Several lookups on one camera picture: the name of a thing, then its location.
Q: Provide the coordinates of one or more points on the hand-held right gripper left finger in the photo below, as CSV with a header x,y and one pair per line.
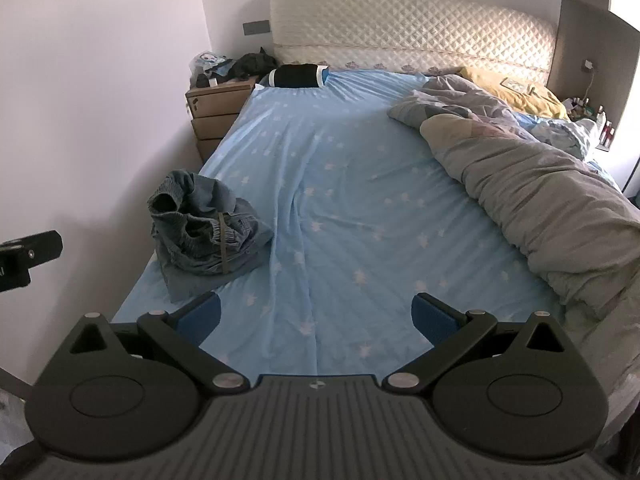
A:
x,y
202,317

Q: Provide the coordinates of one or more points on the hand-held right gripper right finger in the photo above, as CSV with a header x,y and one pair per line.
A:
x,y
429,317

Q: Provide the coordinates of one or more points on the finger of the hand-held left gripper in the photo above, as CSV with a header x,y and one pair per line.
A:
x,y
25,255

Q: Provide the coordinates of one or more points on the blue-grey denim pants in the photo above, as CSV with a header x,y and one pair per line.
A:
x,y
200,230

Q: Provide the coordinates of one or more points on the bed with blue sheet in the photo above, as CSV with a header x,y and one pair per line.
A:
x,y
340,185

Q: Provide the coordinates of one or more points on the grey duvet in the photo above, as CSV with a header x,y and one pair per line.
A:
x,y
540,200

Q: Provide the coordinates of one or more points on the wooden nightstand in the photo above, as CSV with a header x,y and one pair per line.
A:
x,y
212,110

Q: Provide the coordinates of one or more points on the white bedside table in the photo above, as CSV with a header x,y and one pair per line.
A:
x,y
612,165

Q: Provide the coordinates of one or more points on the yellow pillow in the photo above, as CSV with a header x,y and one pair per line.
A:
x,y
537,102

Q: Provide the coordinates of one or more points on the black cloth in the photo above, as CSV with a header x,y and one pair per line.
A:
x,y
252,64

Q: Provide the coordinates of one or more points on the black pillow with white stripes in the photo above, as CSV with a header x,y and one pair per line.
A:
x,y
295,76

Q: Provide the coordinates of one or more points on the group of cosmetic bottles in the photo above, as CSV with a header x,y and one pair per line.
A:
x,y
597,120

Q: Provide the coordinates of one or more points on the cream quilted headboard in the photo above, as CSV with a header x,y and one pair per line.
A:
x,y
400,25

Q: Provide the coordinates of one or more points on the grey wall switch plate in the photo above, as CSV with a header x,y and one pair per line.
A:
x,y
256,27

